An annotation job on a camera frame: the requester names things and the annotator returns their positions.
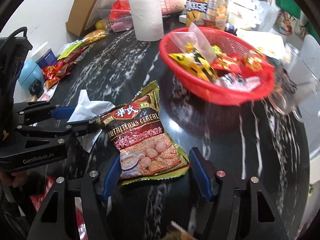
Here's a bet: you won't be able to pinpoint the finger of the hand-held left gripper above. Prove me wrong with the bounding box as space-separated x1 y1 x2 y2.
15 119 102 151
11 101 77 127

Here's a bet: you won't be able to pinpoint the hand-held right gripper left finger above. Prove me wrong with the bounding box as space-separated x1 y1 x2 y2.
27 155 123 240

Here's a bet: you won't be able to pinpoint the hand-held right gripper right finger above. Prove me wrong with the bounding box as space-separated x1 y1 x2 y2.
189 147 292 240

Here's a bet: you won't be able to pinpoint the white tissue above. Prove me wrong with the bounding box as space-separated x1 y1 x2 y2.
67 89 115 153

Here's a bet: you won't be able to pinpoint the gold brown cereal packet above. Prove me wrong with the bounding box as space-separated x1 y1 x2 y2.
96 81 190 187

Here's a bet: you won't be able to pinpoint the red plastic basket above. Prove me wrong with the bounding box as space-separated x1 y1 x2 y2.
159 27 275 105

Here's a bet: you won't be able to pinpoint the yellow black snack packet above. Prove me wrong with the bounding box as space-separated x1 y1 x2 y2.
169 43 218 82

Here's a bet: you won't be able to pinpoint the red cartoon snack packet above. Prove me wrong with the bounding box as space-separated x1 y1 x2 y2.
212 54 244 72
241 50 274 74

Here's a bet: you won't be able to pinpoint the person's left hand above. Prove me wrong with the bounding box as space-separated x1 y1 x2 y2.
0 170 28 188

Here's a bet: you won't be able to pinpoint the red gold candy packets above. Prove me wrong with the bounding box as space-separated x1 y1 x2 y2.
41 64 72 88

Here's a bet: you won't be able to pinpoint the light blue round gadget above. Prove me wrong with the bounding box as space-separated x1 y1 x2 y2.
18 60 45 93

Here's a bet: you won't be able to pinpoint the white jar dark blue label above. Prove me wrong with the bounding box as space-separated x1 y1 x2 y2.
31 42 58 68

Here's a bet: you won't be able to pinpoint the long red stick packet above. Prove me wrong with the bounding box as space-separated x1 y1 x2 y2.
59 46 88 65

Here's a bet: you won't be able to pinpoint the brown snack wrapper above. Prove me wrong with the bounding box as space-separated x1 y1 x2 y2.
165 221 198 240

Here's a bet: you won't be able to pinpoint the green yellow packet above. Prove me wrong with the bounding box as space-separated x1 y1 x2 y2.
57 40 85 60

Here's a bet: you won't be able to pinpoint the black bag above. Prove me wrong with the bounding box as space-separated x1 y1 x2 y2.
0 29 33 105

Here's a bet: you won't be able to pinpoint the yellow bean snack bag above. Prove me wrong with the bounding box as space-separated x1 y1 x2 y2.
82 29 108 46

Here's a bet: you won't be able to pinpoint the white snack packet black print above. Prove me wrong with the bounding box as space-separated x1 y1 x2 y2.
215 72 260 90

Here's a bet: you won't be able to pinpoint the brown cardboard box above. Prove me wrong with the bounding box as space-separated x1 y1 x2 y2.
65 0 137 37

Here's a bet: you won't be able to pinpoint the pink block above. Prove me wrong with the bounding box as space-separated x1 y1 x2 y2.
110 22 130 32

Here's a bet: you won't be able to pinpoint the red plastic bag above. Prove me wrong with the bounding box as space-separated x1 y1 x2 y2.
110 0 132 19

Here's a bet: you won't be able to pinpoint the clear glass mug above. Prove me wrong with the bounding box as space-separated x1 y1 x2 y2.
261 42 315 120

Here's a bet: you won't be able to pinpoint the white toilet paper roll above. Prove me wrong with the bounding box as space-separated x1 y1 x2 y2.
128 0 165 42

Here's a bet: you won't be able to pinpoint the clear plastic snack bag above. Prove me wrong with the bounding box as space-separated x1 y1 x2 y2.
175 22 218 60

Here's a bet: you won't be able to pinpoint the white paper yellow smileys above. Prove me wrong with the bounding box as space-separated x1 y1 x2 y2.
237 29 285 55

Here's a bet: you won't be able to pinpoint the small blue white tube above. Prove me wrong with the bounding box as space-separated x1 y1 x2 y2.
225 22 238 34

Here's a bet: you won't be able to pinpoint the pink paper cup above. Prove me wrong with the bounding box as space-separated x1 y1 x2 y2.
160 0 188 15

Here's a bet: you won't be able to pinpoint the orange iced tea bottle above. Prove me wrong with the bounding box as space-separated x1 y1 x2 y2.
185 0 229 29

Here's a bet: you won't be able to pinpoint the cartoon print picture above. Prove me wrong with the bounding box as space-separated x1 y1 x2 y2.
274 10 300 35

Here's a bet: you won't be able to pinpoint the white plastic bag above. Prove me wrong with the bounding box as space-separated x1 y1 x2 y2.
227 0 280 30

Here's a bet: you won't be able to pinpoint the green paper sheet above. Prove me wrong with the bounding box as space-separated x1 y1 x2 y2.
275 0 300 18
305 20 318 37

